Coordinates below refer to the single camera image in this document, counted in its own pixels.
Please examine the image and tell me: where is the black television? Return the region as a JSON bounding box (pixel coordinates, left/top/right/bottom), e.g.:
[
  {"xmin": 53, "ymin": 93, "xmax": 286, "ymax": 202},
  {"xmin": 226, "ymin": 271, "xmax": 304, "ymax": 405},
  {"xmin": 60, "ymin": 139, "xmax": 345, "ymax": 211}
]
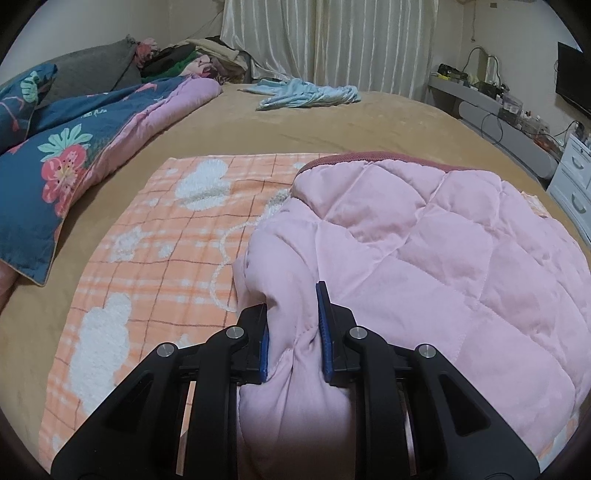
[{"xmin": 555, "ymin": 41, "xmax": 591, "ymax": 116}]

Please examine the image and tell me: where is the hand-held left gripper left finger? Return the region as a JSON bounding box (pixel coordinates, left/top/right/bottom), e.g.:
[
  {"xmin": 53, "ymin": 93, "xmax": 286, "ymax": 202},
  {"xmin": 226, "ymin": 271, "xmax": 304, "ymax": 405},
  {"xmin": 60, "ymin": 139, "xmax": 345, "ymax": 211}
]
[{"xmin": 51, "ymin": 302, "xmax": 270, "ymax": 480}]

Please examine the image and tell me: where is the light blue cloth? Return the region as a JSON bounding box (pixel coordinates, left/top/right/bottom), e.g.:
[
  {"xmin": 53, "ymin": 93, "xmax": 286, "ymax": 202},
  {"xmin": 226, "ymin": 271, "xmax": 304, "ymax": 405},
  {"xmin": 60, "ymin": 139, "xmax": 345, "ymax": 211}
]
[{"xmin": 238, "ymin": 78, "xmax": 362, "ymax": 110}]

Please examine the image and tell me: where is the bed with tan sheet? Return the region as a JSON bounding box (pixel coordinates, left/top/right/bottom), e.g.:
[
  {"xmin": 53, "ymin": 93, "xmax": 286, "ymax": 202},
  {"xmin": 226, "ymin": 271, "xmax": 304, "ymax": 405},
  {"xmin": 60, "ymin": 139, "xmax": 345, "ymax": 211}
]
[{"xmin": 0, "ymin": 78, "xmax": 591, "ymax": 444}]

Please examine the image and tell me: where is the grey desk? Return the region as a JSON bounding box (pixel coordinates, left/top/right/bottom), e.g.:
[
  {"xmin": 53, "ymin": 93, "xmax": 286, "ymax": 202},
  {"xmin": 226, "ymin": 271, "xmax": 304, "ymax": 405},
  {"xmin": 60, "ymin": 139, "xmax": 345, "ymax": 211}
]
[{"xmin": 427, "ymin": 74, "xmax": 559, "ymax": 181}]

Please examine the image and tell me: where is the grey pillow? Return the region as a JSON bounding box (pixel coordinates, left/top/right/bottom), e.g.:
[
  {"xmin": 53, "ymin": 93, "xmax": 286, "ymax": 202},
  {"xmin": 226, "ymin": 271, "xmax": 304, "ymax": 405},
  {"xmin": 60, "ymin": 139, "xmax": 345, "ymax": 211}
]
[{"xmin": 0, "ymin": 37, "xmax": 141, "ymax": 112}]

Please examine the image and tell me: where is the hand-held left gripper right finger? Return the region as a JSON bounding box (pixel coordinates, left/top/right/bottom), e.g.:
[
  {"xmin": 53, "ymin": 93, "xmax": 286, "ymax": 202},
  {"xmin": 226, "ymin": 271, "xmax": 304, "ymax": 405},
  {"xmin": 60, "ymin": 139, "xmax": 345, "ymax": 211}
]
[{"xmin": 315, "ymin": 281, "xmax": 541, "ymax": 480}]

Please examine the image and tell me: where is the pile of clothes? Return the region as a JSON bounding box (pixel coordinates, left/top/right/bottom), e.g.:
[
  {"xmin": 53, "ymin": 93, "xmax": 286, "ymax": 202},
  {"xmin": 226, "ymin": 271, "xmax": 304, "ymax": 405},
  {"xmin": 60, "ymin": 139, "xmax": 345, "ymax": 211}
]
[{"xmin": 134, "ymin": 37, "xmax": 252, "ymax": 85}]

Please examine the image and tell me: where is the white curtain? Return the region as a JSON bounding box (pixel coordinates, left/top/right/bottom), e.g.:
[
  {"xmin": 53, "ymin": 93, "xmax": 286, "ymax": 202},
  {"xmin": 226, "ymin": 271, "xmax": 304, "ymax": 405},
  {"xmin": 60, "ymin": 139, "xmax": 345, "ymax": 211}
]
[{"xmin": 221, "ymin": 0, "xmax": 437, "ymax": 100}]

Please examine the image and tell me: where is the clutter of desk gadgets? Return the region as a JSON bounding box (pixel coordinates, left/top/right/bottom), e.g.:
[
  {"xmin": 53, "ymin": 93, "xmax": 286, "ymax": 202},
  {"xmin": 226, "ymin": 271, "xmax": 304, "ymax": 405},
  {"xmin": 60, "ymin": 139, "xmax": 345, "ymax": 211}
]
[{"xmin": 436, "ymin": 46, "xmax": 564, "ymax": 148}]

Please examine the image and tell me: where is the pink quilted jacket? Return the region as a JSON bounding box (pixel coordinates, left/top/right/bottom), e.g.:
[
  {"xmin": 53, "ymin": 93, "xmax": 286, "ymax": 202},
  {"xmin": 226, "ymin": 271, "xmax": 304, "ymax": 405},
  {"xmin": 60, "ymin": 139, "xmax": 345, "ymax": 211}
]
[{"xmin": 233, "ymin": 151, "xmax": 589, "ymax": 480}]

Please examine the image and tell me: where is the blue floral quilt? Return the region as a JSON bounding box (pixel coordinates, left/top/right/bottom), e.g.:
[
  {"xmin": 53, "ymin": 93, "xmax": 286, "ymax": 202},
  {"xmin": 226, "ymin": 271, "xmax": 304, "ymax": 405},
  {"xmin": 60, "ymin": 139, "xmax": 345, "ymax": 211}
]
[{"xmin": 0, "ymin": 64, "xmax": 222, "ymax": 287}]

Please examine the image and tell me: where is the white drawer cabinet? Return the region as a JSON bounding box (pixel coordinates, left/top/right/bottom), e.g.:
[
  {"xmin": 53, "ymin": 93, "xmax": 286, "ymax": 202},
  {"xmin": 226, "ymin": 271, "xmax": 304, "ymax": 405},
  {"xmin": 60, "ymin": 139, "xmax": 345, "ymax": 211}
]
[{"xmin": 547, "ymin": 134, "xmax": 591, "ymax": 236}]

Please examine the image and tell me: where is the orange checked blanket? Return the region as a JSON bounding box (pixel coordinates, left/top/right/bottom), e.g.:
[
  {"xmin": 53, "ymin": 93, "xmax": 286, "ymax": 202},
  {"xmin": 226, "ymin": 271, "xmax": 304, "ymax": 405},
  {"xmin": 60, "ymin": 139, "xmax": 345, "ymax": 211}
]
[{"xmin": 39, "ymin": 154, "xmax": 578, "ymax": 472}]

